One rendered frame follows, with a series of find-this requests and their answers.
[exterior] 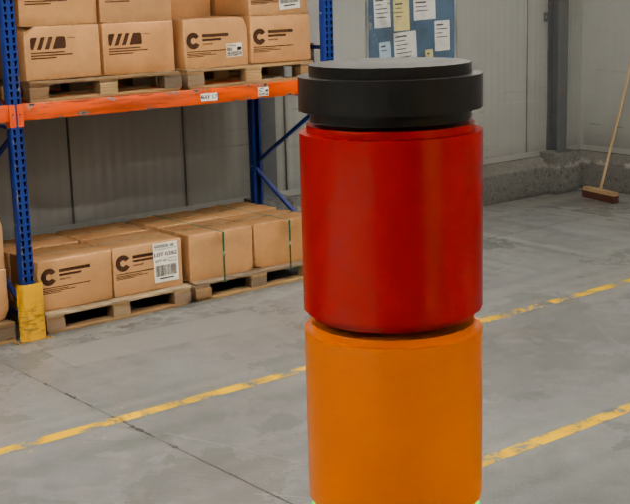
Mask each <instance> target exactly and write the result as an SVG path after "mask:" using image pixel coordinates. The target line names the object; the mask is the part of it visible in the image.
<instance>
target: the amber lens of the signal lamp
mask: <svg viewBox="0 0 630 504"><path fill-rule="evenodd" d="M305 356H306V390H307V425H308V460H309V494H310V497H311V498H312V500H313V501H314V502H315V504H475V503H476V502H477V501H478V500H479V499H480V496H481V493H482V412H483V325H482V323H481V321H480V319H478V318H477V317H475V316H474V315H473V317H472V318H470V319H469V320H467V321H466V322H464V323H461V324H458V325H455V326H452V327H449V328H444V329H439V330H434V331H426V332H416V333H396V334H382V333H363V332H355V331H347V330H342V329H338V328H334V327H329V326H327V325H324V324H322V323H320V322H317V321H316V320H315V319H314V318H313V317H312V318H310V319H309V320H308V321H307V322H306V323H305Z"/></svg>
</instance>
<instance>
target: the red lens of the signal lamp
mask: <svg viewBox="0 0 630 504"><path fill-rule="evenodd" d="M299 148H300V183H301V217H302V252H303V287H304V310H305V311H306V312H307V313H308V314H309V315H311V316H312V317H313V318H314V319H315V320H316V321H317V322H320V323H322V324H324V325H327V326H329V327H334V328H338V329H342V330H347V331H355V332H363V333H382V334H396V333H416V332H426V331H434V330H439V329H444V328H449V327H452V326H455V325H458V324H461V323H464V322H466V321H467V320H469V319H470V318H472V317H473V315H474V314H475V313H477V312H478V311H480V309H481V307H482V305H483V128H482V127H481V126H480V125H476V121H475V120H474V119H472V118H470V119H469V120H466V121H463V122H458V123H452V124H444V125H434V126H421V127H401V128H353V127H336V126H325V125H319V124H315V123H312V122H308V123H306V128H303V129H301V130H299Z"/></svg>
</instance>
